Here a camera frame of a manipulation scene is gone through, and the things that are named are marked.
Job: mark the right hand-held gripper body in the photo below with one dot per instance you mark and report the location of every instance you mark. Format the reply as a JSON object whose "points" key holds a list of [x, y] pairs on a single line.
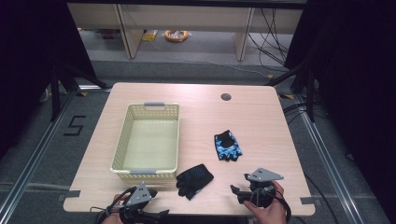
{"points": [[263, 186]]}

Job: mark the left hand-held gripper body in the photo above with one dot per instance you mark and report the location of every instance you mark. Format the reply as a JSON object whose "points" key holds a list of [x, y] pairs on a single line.
{"points": [[138, 199]]}

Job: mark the blue camouflage fingerless glove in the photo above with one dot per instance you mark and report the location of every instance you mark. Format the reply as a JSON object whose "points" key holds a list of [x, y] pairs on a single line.
{"points": [[229, 146]]}

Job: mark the black fingerless glove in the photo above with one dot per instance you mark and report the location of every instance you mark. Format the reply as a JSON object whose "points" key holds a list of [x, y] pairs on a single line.
{"points": [[194, 180]]}

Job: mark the cream plastic basket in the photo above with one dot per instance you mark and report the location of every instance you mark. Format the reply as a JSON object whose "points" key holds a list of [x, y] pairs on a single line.
{"points": [[149, 141]]}

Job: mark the person's right hand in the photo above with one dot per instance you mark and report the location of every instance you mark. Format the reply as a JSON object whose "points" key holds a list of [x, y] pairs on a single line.
{"points": [[274, 213]]}

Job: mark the person's left hand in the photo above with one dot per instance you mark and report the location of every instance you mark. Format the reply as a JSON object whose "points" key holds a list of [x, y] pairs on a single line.
{"points": [[113, 214]]}

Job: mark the black metal stand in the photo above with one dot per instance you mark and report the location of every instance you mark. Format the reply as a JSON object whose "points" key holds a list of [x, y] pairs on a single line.
{"points": [[56, 93], [309, 93]]}

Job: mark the dark curtain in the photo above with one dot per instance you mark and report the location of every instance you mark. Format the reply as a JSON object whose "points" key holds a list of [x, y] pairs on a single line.
{"points": [[358, 77], [28, 62]]}

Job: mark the yellow packet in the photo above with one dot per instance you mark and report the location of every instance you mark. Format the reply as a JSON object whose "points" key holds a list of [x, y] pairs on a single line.
{"points": [[150, 36]]}

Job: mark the aluminium floor rail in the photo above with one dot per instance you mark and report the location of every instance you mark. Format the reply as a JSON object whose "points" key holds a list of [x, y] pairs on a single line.
{"points": [[327, 161], [34, 158]]}

